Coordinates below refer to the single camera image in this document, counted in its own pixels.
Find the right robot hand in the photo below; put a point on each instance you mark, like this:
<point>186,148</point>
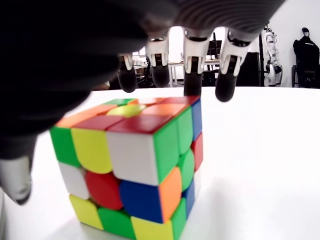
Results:
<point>62,55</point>

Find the multicoloured Rubik's cube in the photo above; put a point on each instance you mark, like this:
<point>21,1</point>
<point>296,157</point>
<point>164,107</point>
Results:
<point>135,160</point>

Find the black partition panel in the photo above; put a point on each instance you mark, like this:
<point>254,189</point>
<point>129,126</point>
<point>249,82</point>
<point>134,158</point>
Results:
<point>248,70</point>

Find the white robot on stand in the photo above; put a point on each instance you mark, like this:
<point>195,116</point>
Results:
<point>272,62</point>

